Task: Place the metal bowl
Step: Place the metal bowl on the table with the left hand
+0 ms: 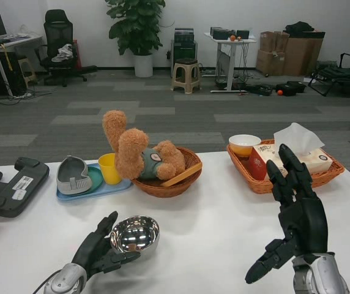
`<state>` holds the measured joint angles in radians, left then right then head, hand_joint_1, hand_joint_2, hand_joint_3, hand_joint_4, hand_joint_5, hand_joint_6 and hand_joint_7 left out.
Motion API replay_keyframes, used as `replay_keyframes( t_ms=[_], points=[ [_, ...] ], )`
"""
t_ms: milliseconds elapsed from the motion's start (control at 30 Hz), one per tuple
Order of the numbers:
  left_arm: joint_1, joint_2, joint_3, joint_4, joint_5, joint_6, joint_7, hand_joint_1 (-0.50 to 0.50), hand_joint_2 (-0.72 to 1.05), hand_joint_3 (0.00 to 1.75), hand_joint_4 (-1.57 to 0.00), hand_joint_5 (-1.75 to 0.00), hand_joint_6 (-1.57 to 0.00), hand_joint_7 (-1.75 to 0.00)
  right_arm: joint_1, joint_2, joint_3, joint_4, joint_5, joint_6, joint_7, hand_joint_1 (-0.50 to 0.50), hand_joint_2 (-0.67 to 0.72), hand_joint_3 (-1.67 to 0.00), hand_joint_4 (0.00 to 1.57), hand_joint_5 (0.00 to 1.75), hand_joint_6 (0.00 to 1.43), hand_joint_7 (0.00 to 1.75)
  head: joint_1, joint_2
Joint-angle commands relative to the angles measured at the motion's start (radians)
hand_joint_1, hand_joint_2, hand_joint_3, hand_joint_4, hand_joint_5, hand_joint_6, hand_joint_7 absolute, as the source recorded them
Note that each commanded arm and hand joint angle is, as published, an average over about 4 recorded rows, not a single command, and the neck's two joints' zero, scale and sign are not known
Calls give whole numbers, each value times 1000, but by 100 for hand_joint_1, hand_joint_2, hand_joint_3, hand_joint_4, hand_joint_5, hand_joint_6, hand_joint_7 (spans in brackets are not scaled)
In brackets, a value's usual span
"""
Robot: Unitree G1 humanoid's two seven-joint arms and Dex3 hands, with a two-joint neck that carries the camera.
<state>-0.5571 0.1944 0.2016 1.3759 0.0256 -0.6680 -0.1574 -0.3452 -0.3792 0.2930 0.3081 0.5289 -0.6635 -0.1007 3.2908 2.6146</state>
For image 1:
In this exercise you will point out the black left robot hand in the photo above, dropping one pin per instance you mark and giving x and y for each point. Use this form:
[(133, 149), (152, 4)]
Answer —
[(94, 245)]

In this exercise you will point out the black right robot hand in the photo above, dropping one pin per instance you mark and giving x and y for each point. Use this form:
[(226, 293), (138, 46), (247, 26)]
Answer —
[(308, 223)]

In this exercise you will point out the shiny metal bowl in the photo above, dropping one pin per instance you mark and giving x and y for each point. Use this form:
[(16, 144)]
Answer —
[(135, 235)]

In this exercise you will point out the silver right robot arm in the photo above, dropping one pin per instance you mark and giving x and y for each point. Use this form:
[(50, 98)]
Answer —
[(322, 275)]

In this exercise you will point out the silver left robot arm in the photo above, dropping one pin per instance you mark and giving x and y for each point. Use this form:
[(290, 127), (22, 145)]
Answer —
[(65, 278)]

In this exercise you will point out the white and orange ceramic bowl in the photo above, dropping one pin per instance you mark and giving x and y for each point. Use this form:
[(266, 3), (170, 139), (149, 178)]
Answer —
[(243, 145)]

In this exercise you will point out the light blue tray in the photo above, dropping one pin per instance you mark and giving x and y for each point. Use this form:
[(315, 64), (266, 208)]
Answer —
[(113, 189)]

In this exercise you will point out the green plate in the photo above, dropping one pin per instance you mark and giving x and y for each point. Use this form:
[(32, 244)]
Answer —
[(97, 180)]

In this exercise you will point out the rectangular orange wicker basket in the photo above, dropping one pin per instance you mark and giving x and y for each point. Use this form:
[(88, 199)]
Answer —
[(256, 185)]

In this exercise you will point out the red and beige tissue box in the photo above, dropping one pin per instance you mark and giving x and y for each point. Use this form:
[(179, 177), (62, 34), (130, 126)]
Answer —
[(315, 159)]

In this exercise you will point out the grey shoe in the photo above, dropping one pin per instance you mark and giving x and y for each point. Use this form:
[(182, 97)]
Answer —
[(71, 177)]

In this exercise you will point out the yellow plastic cup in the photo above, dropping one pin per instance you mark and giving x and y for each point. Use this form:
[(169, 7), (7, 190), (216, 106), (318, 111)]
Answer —
[(109, 170)]

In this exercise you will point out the black handheld controller with label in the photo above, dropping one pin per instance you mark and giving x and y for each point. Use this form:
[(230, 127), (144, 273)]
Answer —
[(19, 186)]

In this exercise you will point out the round brown wicker basket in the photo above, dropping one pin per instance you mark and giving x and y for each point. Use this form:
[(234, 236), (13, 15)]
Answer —
[(175, 190)]

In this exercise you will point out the brown teddy bear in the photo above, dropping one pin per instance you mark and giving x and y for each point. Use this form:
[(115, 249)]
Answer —
[(130, 153)]

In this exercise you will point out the orange flat wooden board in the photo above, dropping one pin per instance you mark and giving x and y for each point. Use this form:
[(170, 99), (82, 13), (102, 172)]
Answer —
[(184, 175)]

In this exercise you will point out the black case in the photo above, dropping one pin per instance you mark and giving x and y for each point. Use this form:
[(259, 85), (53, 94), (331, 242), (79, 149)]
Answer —
[(292, 88)]

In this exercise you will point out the flat black bag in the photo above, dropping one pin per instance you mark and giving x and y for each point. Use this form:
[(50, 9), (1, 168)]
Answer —
[(259, 90)]

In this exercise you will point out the black folding lounge chair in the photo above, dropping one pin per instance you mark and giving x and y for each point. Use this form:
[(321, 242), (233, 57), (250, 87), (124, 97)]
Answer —
[(335, 75)]

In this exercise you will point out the low wide cardboard box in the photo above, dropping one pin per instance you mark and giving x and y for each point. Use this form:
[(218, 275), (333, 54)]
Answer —
[(270, 64)]

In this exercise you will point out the white power strip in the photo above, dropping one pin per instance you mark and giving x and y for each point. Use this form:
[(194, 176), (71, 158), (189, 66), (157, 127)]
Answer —
[(23, 95)]

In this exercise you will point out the large cardboard box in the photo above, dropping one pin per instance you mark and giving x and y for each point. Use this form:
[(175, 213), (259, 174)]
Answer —
[(303, 56)]

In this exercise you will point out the small white standing desk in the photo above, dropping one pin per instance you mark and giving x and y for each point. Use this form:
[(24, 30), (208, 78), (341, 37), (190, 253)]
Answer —
[(231, 58)]

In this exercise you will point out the small tall cardboard box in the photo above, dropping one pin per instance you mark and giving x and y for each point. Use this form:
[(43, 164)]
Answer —
[(267, 41), (281, 41)]

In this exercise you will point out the beige stool without cushion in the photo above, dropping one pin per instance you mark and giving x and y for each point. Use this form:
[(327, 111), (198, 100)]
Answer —
[(26, 69)]

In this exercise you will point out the red cylinder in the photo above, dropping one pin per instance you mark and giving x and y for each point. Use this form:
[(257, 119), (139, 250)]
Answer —
[(77, 55)]

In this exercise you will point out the grey white cloth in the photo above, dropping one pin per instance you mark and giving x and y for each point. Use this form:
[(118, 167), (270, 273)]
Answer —
[(65, 53)]

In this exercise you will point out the beige stool with dark cushion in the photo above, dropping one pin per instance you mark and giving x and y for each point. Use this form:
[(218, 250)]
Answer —
[(187, 72)]

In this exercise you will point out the small black box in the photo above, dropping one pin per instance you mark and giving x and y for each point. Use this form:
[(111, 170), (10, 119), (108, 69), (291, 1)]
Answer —
[(243, 34)]

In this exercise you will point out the large black box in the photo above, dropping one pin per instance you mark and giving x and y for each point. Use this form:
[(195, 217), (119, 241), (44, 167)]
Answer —
[(222, 33)]

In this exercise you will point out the long white desk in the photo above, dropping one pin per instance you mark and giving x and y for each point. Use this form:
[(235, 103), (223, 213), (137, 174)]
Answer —
[(16, 41)]

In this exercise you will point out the green and black equipment rack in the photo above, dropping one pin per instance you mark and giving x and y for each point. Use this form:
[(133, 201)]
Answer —
[(184, 43)]

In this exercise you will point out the black office chair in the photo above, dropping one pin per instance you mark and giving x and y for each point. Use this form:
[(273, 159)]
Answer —
[(58, 27)]

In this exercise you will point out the green plant in white pot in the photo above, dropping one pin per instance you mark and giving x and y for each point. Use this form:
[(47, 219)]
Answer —
[(138, 27)]

